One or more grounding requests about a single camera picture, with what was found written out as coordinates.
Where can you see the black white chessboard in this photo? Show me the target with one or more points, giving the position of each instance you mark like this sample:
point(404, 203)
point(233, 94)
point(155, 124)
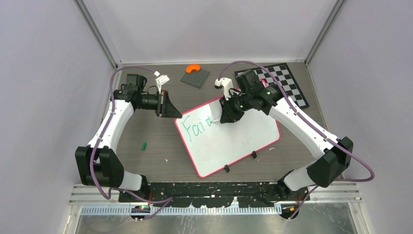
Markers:
point(284, 76)

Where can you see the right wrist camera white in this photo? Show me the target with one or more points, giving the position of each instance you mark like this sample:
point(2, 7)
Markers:
point(225, 84)

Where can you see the grey studded baseplate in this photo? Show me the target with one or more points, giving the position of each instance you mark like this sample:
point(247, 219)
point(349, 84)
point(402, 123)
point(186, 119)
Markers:
point(196, 78)

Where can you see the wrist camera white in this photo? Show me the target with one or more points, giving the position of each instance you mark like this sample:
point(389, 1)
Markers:
point(225, 84)
point(160, 81)

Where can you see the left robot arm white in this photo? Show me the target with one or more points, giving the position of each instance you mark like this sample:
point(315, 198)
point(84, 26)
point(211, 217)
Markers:
point(97, 162)

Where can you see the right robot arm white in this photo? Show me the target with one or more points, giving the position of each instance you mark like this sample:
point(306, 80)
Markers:
point(331, 153)

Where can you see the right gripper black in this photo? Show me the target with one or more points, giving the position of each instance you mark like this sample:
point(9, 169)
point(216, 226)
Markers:
point(229, 114)

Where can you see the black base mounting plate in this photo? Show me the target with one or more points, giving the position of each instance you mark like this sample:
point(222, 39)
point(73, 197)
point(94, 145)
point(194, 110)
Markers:
point(215, 194)

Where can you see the whiteboard with pink frame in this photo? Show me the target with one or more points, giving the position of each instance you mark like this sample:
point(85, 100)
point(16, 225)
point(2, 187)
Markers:
point(212, 146)

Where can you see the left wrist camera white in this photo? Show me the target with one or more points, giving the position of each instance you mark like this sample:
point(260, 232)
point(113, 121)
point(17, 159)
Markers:
point(160, 81)

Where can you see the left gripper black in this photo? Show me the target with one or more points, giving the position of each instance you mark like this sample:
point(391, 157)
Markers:
point(165, 108)

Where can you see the orange curved piece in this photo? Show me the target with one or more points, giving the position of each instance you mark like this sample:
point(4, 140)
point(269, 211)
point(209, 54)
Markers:
point(193, 68)

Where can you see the aluminium slotted rail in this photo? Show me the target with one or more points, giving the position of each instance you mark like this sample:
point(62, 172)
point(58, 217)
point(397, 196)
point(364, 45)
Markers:
point(145, 210)

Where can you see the green marker cap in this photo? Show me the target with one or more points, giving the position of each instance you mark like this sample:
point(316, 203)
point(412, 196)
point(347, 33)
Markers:
point(144, 146)

